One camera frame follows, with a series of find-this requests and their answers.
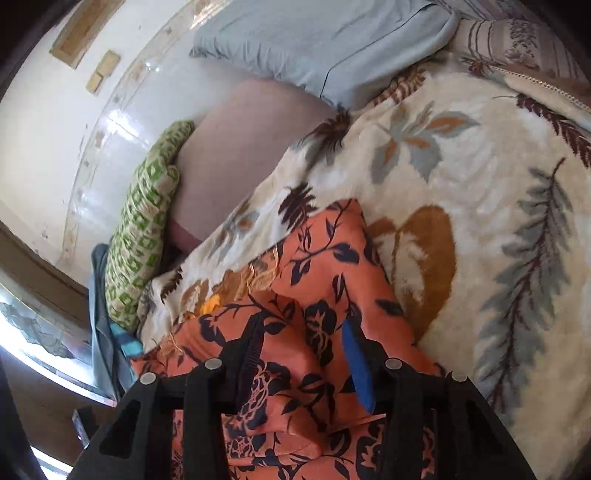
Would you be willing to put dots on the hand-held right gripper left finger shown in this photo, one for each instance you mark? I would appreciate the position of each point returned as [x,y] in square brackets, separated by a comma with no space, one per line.
[242,357]

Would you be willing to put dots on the light blue pillow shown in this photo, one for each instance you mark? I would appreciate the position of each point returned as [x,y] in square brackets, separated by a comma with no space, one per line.
[323,41]

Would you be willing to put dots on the teal striped cloth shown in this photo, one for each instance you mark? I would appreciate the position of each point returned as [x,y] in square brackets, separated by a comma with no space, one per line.
[129,344]

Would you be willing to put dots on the striped patterned pillow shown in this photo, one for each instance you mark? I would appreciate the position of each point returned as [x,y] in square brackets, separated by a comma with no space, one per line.
[508,41]

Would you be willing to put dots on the green checkered pillow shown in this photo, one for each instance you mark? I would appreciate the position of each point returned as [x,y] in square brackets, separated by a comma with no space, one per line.
[143,221]

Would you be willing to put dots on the wooden wall frame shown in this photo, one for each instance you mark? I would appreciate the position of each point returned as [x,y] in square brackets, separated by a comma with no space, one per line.
[83,27]

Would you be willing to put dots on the blue-grey cloth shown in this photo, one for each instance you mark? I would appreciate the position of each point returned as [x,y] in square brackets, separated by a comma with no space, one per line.
[99,323]

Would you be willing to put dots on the pink quilted mattress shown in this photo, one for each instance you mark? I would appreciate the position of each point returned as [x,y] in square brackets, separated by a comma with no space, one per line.
[240,152]

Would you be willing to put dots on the orange floral pants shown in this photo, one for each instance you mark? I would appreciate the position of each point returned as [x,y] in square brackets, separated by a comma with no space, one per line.
[314,258]

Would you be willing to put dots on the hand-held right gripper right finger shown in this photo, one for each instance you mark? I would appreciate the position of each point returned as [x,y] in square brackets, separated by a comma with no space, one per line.
[356,369]

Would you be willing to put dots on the window frame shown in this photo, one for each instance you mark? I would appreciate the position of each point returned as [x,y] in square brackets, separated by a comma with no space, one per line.
[41,304]

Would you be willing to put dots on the cream leaf-print blanket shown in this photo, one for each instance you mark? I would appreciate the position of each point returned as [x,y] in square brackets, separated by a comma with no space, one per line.
[461,184]

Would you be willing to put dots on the beige wall plate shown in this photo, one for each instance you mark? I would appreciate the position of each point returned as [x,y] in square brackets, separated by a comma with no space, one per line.
[111,64]
[95,83]

